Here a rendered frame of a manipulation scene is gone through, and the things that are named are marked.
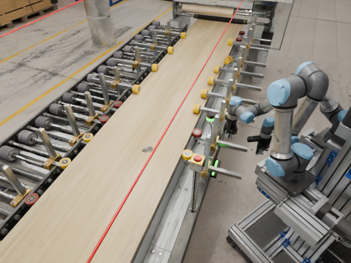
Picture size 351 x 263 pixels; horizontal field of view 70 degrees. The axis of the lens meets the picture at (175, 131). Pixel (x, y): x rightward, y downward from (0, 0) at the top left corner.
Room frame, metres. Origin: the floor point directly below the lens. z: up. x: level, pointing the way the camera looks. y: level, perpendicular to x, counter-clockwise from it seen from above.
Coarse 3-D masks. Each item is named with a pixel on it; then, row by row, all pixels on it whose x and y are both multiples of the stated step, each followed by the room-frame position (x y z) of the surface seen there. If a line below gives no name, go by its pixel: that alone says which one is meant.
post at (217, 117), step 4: (216, 116) 1.40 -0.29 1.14; (216, 120) 1.39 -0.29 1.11; (216, 124) 1.39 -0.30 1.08; (216, 128) 1.39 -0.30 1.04; (212, 132) 1.40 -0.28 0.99; (216, 132) 1.39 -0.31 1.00; (212, 136) 1.40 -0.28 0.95; (216, 136) 1.40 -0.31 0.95; (212, 140) 1.40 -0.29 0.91; (212, 152) 1.39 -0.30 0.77; (212, 156) 1.39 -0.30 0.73
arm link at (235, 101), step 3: (231, 99) 1.32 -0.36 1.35; (234, 99) 1.32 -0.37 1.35; (237, 99) 1.32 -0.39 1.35; (240, 99) 1.32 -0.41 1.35; (231, 102) 1.31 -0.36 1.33; (234, 102) 1.30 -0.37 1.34; (237, 102) 1.29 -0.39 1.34; (240, 102) 1.30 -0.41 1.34; (231, 105) 1.30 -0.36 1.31; (234, 105) 1.29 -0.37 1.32; (237, 105) 1.29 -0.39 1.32; (231, 108) 1.30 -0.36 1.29; (234, 108) 1.28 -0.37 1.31; (228, 111) 1.32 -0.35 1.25; (231, 111) 1.30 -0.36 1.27; (234, 111) 1.27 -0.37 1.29; (231, 114) 1.30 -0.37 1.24; (234, 114) 1.29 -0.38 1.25
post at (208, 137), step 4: (208, 136) 1.17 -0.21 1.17; (208, 140) 1.16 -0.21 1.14; (208, 144) 1.16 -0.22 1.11; (204, 148) 1.17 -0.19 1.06; (208, 148) 1.16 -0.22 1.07; (204, 152) 1.16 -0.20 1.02; (208, 152) 1.15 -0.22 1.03; (208, 156) 1.17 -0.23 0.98; (204, 168) 1.16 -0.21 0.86; (204, 180) 1.16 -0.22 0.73
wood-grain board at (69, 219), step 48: (192, 48) 3.08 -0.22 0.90; (144, 96) 2.01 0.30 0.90; (192, 96) 2.01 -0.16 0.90; (96, 144) 1.36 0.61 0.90; (144, 144) 1.36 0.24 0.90; (48, 192) 0.93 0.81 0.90; (96, 192) 0.93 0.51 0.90; (144, 192) 0.93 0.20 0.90; (48, 240) 0.62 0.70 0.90; (96, 240) 0.62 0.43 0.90
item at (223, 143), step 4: (200, 140) 1.47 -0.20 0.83; (204, 140) 1.46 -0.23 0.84; (220, 144) 1.42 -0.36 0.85; (224, 144) 1.41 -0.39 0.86; (228, 144) 1.40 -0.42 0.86; (232, 144) 1.40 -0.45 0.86; (232, 148) 1.38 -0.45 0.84; (236, 148) 1.37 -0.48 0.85; (240, 148) 1.36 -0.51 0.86; (244, 148) 1.36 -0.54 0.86
